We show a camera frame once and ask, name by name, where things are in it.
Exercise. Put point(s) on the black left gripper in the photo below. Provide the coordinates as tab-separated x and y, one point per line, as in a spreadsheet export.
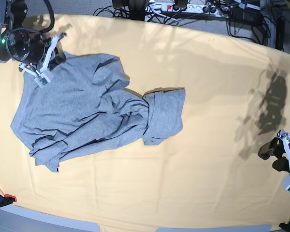
275	148

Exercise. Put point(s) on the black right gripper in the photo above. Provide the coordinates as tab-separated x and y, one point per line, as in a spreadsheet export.
26	46

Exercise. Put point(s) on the grey t-shirt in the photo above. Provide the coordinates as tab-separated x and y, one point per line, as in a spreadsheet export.
86	108

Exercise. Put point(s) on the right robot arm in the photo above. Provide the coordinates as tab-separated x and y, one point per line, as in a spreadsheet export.
12	16

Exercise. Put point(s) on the yellow tablecloth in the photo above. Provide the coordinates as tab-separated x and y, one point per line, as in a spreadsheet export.
207	176

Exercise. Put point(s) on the black power adapter box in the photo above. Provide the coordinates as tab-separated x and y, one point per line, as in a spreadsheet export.
246	16

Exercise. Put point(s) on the white power strip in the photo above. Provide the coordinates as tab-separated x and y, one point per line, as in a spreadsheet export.
168	9

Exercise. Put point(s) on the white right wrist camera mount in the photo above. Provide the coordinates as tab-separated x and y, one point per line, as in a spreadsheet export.
42	75

